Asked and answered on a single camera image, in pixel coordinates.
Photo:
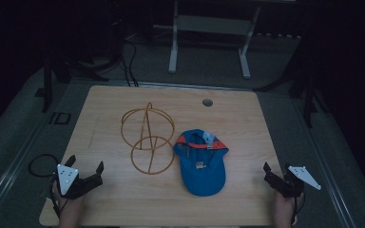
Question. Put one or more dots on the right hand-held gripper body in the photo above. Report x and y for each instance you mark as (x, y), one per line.
(303, 176)

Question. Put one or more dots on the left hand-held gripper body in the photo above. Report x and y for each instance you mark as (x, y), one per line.
(67, 178)

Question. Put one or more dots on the blue cap with orange trim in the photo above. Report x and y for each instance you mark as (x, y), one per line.
(204, 174)

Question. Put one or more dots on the person's left hand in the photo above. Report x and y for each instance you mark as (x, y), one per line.
(70, 209)

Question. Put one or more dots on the person's right hand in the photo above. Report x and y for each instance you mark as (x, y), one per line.
(283, 207)

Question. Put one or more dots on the black metal stand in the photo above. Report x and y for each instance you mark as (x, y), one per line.
(309, 101)
(47, 85)

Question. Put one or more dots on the black rectangular floor bracket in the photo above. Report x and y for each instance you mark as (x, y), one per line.
(60, 118)

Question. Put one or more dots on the white metal desk frame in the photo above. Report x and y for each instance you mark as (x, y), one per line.
(214, 25)

